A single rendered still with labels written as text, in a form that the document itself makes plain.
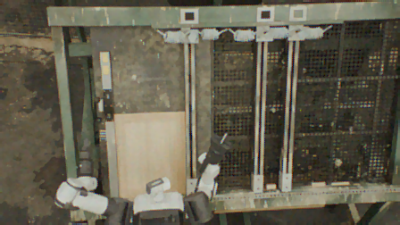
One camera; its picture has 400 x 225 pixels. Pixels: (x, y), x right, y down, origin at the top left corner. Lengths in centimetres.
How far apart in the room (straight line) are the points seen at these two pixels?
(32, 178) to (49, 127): 56
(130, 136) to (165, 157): 26
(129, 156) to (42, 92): 215
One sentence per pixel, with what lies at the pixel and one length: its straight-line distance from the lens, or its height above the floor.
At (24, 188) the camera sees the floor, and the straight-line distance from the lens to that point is 413.
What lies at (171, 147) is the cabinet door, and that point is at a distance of 276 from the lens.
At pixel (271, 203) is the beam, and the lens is 301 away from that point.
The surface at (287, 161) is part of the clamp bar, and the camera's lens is 289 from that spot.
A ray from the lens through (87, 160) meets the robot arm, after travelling 252.
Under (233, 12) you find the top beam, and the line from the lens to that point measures 255.
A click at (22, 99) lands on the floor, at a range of 474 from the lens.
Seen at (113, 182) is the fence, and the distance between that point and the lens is 283.
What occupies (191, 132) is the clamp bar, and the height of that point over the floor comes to 126.
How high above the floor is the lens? 345
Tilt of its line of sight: 51 degrees down
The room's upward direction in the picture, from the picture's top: 6 degrees clockwise
